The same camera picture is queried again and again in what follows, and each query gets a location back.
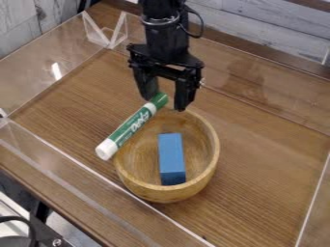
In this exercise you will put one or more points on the blue rectangular block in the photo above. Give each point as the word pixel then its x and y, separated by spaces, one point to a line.
pixel 171 159

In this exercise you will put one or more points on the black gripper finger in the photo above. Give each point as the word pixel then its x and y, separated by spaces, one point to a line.
pixel 186 88
pixel 147 81

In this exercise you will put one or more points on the brown wooden bowl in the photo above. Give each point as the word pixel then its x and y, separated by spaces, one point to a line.
pixel 136 160

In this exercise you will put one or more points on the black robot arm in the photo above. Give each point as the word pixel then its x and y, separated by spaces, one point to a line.
pixel 166 11

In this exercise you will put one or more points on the black metal stand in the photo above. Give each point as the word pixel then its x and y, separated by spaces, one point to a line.
pixel 55 232

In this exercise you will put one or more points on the green Expo marker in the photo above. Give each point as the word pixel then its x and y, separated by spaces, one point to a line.
pixel 110 145

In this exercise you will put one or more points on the clear acrylic corner bracket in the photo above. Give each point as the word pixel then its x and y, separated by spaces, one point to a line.
pixel 104 36

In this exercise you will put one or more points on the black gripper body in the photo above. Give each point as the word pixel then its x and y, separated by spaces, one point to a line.
pixel 166 51

